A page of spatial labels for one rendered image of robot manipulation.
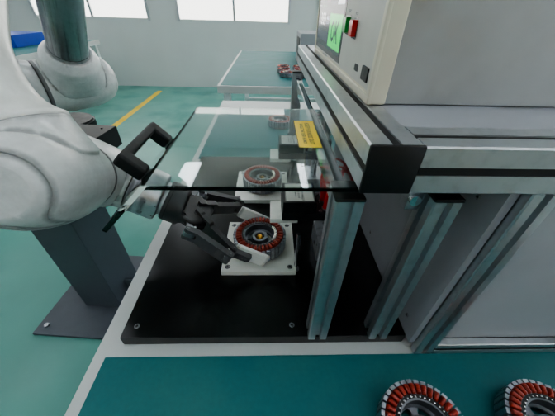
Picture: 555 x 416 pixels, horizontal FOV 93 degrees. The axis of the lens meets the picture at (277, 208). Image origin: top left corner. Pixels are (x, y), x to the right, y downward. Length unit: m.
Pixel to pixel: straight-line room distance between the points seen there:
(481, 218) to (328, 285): 0.19
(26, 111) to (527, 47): 0.51
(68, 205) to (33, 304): 1.50
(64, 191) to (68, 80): 0.76
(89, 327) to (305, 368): 1.23
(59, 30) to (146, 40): 4.57
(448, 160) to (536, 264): 0.23
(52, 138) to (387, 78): 0.36
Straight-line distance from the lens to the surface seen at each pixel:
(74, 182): 0.35
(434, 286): 0.44
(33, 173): 0.33
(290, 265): 0.55
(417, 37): 0.34
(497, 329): 0.58
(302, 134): 0.37
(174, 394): 0.49
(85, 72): 1.07
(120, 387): 0.52
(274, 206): 0.53
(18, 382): 1.61
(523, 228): 0.37
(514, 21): 0.38
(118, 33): 5.70
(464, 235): 0.38
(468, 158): 0.27
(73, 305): 1.69
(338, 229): 0.29
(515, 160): 0.29
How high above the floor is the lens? 1.20
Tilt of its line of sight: 38 degrees down
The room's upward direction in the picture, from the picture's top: 2 degrees clockwise
